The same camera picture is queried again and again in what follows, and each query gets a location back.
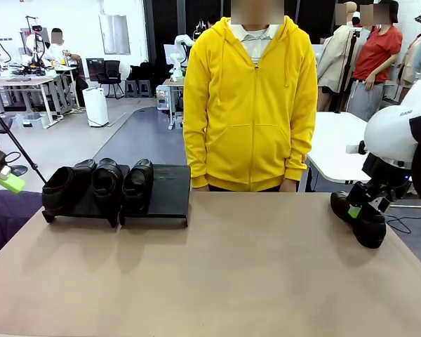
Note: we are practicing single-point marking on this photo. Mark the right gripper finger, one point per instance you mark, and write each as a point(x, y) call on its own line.
point(355, 210)
point(380, 203)

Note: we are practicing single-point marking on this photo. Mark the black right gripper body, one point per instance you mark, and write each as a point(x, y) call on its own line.
point(379, 175)

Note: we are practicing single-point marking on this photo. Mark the black leather loafer shoe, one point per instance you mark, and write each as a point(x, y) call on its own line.
point(107, 180)
point(372, 230)
point(61, 187)
point(138, 182)

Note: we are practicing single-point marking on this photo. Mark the person's left forearm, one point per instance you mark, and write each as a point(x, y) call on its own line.
point(300, 154)

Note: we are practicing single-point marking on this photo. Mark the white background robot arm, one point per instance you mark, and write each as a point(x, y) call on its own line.
point(178, 49)

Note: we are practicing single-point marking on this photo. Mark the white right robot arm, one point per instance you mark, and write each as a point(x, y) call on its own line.
point(389, 130)

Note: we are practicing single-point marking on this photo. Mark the person's right forearm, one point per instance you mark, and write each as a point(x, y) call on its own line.
point(196, 154)

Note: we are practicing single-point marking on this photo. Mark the black angled shoe stand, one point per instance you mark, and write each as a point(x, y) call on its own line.
point(87, 208)
point(172, 189)

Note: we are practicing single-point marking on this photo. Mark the black light stand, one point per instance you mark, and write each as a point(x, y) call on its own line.
point(349, 63)

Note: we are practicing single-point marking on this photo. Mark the black bar stool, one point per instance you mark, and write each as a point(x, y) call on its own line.
point(19, 170)

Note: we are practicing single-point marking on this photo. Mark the black tripod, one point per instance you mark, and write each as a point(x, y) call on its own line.
point(14, 140)

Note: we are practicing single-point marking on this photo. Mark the dark purple cloth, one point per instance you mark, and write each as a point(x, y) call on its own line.
point(7, 221)

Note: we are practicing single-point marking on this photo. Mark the clear storage box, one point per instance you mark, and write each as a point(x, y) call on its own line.
point(29, 121)

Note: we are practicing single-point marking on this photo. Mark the white table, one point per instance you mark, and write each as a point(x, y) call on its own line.
point(333, 147)

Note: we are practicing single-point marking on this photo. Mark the white workbench desk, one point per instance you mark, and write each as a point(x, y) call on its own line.
point(21, 82)

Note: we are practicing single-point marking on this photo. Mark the white air purifier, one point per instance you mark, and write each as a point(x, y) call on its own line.
point(95, 107)

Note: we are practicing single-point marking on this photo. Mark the seated person in white shirt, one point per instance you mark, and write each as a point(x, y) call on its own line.
point(58, 49)

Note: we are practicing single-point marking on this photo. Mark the black office chair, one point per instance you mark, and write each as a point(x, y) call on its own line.
point(111, 72)

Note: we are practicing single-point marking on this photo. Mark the person in yellow hoodie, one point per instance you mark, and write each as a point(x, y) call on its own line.
point(249, 105)

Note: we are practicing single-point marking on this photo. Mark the grey plastic stool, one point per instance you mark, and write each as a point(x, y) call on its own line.
point(131, 88)
point(144, 88)

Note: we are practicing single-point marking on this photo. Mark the black bag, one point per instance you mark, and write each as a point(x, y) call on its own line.
point(140, 72)

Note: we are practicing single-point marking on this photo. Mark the robot cart with computer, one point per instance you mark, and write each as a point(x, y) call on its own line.
point(166, 96)

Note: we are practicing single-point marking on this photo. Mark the grey wall panel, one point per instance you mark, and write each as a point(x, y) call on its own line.
point(114, 35)

